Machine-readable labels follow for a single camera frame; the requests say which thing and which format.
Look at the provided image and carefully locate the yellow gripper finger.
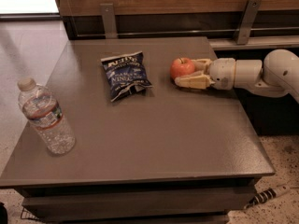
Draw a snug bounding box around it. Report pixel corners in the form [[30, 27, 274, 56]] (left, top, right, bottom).
[[175, 72, 214, 90], [192, 59, 212, 73]]

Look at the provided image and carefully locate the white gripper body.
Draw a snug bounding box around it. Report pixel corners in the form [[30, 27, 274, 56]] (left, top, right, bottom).
[[209, 58, 235, 90]]

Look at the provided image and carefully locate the red apple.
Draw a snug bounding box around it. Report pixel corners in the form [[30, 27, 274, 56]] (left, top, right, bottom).
[[170, 58, 195, 79]]

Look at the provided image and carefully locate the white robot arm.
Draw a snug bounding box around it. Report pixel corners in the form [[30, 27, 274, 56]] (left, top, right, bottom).
[[173, 49, 299, 103]]

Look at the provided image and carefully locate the clear plastic water bottle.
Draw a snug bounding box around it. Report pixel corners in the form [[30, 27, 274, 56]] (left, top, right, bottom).
[[18, 77, 76, 155]]

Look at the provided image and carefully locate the blue chip bag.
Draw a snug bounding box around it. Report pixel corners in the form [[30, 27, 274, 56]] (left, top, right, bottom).
[[101, 51, 152, 102]]

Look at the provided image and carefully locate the black white striped tool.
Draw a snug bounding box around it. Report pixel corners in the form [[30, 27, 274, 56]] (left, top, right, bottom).
[[244, 185, 291, 209]]

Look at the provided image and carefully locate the grey table drawer front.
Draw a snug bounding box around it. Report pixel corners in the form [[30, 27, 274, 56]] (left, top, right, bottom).
[[23, 187, 255, 222]]

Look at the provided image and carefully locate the horizontal metal rail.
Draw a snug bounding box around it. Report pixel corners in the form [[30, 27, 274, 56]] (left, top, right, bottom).
[[74, 26, 299, 38]]

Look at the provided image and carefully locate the right metal bracket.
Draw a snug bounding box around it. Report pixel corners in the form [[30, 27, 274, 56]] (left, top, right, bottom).
[[235, 0, 262, 45]]

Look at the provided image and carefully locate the metal bracket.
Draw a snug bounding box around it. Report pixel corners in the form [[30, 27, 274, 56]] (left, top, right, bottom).
[[100, 3, 118, 39], [235, 0, 262, 45]]

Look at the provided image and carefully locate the left metal bracket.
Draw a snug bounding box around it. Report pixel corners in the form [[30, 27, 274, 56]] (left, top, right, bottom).
[[100, 3, 118, 39]]

